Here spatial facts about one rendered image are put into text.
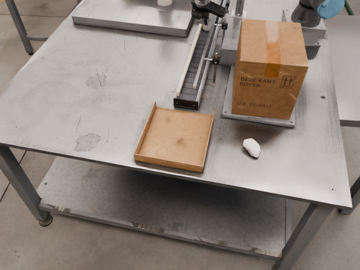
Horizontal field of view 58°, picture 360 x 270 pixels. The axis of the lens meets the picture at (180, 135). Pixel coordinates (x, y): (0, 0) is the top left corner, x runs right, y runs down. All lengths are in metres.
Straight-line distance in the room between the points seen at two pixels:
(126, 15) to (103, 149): 0.94
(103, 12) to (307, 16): 1.11
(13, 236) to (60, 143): 0.97
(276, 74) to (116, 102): 0.69
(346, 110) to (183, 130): 0.72
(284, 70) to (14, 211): 1.77
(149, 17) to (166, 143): 0.90
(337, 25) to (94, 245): 1.89
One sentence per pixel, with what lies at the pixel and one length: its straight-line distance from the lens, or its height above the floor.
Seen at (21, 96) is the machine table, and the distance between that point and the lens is 1.64.
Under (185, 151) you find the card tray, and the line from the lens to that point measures 1.25.
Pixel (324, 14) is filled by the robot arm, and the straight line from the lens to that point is 1.70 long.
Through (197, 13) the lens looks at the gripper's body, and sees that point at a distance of 1.66.
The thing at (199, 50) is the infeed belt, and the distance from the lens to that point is 1.68.
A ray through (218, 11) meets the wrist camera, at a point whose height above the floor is 1.05.
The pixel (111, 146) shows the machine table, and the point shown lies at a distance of 1.30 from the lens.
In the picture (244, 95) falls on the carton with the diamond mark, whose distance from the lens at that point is 1.31.
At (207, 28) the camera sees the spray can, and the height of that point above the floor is 0.90.
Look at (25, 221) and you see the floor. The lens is 2.23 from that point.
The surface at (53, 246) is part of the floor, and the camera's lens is 2.09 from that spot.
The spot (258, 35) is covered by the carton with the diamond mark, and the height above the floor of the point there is 1.12.
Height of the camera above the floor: 1.81
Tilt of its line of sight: 49 degrees down
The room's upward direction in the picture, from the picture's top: straight up
